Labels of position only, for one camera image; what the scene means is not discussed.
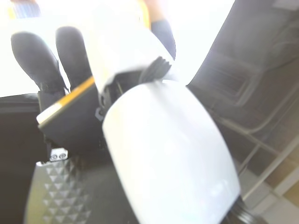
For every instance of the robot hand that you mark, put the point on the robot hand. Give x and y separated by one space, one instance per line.
168 151

